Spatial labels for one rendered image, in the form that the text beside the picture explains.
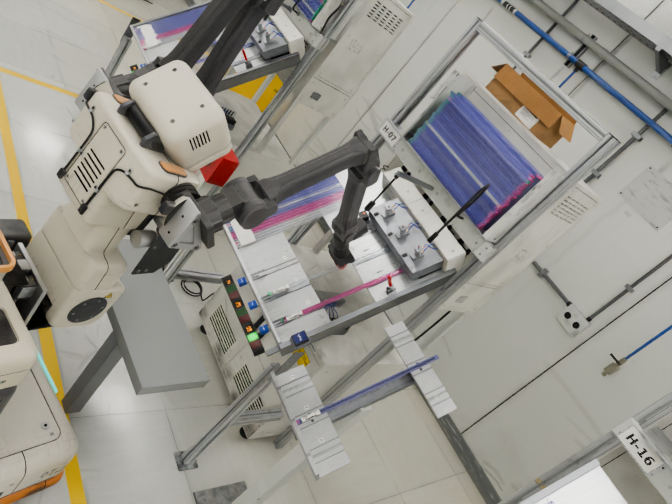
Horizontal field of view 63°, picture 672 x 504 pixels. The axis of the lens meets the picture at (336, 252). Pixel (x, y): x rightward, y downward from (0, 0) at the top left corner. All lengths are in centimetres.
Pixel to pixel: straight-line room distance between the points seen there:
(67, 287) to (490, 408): 274
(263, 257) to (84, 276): 83
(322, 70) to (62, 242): 191
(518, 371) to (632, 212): 112
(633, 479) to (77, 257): 173
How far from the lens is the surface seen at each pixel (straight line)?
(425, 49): 442
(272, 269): 207
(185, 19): 335
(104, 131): 132
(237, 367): 257
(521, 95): 248
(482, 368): 364
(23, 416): 190
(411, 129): 231
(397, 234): 207
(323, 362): 219
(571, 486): 187
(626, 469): 204
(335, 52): 304
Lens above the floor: 183
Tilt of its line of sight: 25 degrees down
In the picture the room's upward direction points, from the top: 43 degrees clockwise
